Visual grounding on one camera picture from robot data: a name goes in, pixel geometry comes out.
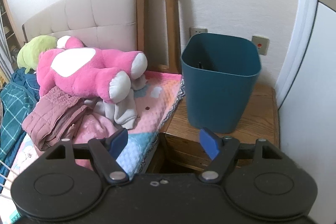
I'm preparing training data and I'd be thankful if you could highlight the teal plastic trash bin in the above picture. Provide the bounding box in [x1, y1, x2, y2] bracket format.
[181, 33, 261, 133]

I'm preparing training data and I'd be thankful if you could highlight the grey sock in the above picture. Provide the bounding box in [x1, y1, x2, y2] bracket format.
[84, 74, 147, 130]

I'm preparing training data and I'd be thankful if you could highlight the wooden nightstand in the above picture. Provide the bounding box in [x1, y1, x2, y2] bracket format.
[146, 84, 279, 173]

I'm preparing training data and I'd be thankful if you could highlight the mauve folded garment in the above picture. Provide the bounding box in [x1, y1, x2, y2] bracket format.
[22, 87, 91, 151]

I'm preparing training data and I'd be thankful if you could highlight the pink patterned blanket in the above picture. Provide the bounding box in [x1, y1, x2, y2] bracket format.
[12, 72, 185, 177]

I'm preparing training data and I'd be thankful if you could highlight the pink plush bear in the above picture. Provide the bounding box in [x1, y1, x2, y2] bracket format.
[37, 36, 147, 103]

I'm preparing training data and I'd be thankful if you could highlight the white wardrobe door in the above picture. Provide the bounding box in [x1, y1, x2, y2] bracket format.
[278, 0, 335, 223]

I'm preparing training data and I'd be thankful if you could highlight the teal plaid blanket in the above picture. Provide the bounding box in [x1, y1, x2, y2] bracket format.
[0, 67, 40, 162]

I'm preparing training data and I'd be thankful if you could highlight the green plush toy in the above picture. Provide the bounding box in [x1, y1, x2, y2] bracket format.
[17, 35, 57, 74]

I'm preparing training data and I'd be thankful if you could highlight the beige padded headboard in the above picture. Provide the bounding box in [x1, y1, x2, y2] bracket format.
[22, 0, 137, 52]

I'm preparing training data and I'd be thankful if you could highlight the wall switch with red dot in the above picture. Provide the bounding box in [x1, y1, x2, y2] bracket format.
[252, 35, 270, 56]

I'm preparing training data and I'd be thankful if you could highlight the wall power socket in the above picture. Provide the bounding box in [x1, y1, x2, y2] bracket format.
[189, 27, 208, 37]

